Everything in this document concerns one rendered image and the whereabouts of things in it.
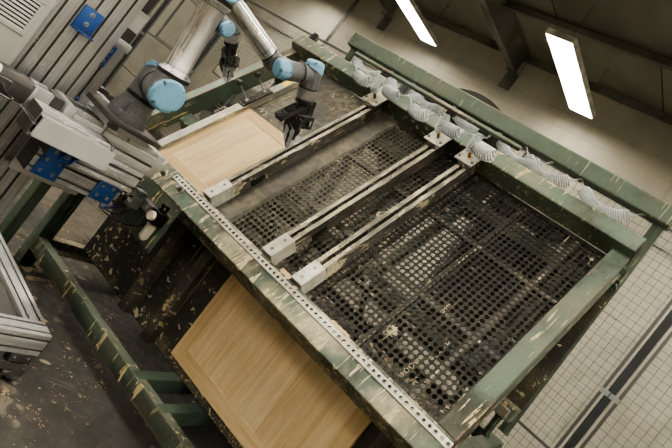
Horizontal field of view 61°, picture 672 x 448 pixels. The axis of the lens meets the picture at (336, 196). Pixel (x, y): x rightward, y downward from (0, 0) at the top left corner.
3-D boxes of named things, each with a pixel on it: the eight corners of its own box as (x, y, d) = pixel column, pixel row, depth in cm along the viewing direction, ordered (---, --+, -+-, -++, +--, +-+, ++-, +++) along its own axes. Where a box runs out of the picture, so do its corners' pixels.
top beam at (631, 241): (291, 54, 350) (290, 39, 342) (304, 48, 354) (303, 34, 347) (626, 267, 234) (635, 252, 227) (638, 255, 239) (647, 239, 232)
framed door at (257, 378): (173, 353, 259) (170, 352, 257) (247, 258, 258) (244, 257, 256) (298, 515, 212) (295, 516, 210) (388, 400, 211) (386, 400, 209)
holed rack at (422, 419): (172, 178, 262) (172, 177, 262) (178, 175, 264) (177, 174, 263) (447, 450, 176) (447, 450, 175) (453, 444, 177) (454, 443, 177)
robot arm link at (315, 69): (301, 55, 216) (320, 59, 221) (293, 82, 220) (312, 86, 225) (310, 62, 210) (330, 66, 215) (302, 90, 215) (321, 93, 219)
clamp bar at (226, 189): (202, 199, 259) (194, 160, 242) (385, 100, 316) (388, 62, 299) (214, 211, 254) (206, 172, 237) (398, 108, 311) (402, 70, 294)
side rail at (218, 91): (130, 136, 301) (125, 119, 293) (292, 63, 354) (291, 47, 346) (135, 141, 298) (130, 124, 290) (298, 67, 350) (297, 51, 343)
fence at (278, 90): (151, 150, 284) (149, 144, 281) (298, 80, 329) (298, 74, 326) (156, 155, 281) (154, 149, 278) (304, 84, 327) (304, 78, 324)
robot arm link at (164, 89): (164, 109, 202) (242, -26, 197) (175, 122, 191) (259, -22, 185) (133, 93, 195) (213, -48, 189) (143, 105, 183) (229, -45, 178)
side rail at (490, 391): (433, 436, 190) (437, 422, 182) (603, 264, 243) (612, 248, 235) (451, 454, 186) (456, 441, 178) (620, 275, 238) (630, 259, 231)
